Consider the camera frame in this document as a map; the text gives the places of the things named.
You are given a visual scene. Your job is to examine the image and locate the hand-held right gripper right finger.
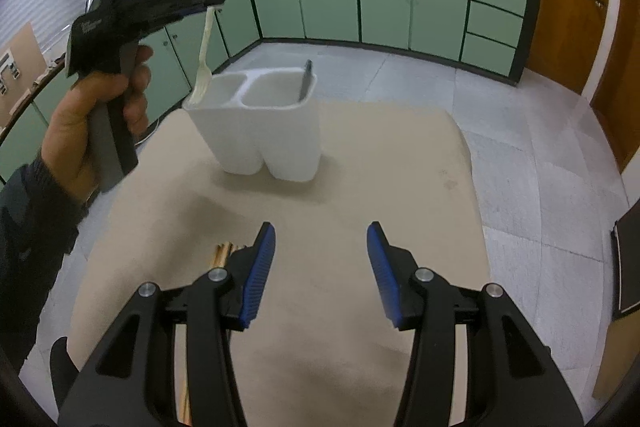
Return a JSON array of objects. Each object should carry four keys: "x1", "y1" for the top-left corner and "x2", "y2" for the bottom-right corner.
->
[{"x1": 366, "y1": 222, "x2": 585, "y2": 427}]

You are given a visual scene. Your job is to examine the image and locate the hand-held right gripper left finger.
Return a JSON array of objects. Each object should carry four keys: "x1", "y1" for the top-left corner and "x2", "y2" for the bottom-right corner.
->
[{"x1": 57, "y1": 222, "x2": 277, "y2": 427}]

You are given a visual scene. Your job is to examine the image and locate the white plastic fork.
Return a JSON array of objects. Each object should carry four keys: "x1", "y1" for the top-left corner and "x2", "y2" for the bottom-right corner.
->
[{"x1": 191, "y1": 4, "x2": 217, "y2": 104}]

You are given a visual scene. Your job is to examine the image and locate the dark cabinet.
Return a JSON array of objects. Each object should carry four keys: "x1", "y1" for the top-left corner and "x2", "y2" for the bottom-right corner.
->
[{"x1": 610, "y1": 201, "x2": 640, "y2": 321}]

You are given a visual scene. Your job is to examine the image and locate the black plastic utensil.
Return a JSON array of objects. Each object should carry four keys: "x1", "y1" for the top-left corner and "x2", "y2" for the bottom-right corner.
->
[{"x1": 298, "y1": 59, "x2": 314, "y2": 102}]

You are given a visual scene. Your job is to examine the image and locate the green base cabinets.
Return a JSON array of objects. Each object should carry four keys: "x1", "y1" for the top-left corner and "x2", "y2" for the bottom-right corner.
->
[{"x1": 0, "y1": 0, "x2": 543, "y2": 188}]

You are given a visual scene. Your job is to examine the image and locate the person's left hand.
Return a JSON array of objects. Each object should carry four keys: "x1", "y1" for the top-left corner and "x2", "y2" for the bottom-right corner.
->
[{"x1": 41, "y1": 44, "x2": 154, "y2": 204}]

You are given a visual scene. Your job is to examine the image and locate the cardboard box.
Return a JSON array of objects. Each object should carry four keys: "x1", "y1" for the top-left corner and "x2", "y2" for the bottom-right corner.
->
[{"x1": 592, "y1": 307, "x2": 640, "y2": 402}]

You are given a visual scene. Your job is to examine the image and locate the white two-compartment utensil holder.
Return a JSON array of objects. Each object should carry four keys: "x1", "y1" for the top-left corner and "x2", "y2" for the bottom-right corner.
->
[{"x1": 182, "y1": 67, "x2": 321, "y2": 183}]

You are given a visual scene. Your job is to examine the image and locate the person's left forearm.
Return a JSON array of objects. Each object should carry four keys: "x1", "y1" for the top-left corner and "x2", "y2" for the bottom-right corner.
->
[{"x1": 0, "y1": 156, "x2": 88, "y2": 373}]

